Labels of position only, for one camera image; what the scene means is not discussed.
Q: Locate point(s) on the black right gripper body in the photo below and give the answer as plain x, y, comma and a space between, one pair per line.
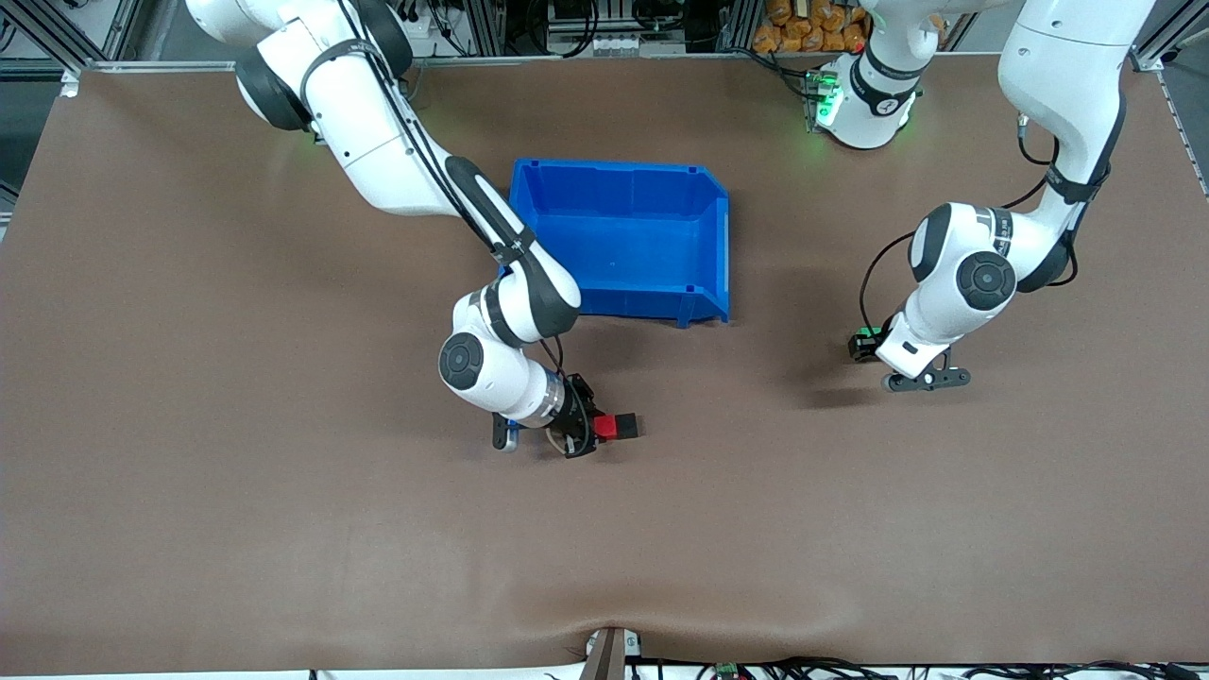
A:
573, 412

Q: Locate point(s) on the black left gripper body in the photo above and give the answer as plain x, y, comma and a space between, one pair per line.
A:
862, 345

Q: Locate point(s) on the small red cube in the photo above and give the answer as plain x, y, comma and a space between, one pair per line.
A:
606, 428

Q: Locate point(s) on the small black cube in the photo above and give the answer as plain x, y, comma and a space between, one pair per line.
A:
629, 427

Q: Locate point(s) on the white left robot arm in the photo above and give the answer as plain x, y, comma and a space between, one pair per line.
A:
1067, 57

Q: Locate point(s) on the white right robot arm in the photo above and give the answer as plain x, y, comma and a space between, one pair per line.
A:
378, 142

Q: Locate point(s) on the blue plastic storage bin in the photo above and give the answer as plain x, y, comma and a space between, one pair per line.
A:
642, 236

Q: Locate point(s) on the small green connector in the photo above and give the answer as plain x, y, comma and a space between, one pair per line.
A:
728, 671

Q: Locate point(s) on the brown table mat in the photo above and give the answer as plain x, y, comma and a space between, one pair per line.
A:
283, 529

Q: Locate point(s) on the bag of orange packets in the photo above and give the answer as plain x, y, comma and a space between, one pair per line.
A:
803, 28

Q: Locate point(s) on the grey electronics unit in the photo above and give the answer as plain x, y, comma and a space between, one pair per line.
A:
614, 28

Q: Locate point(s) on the aluminium frame rail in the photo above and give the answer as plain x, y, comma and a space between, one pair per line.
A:
151, 66

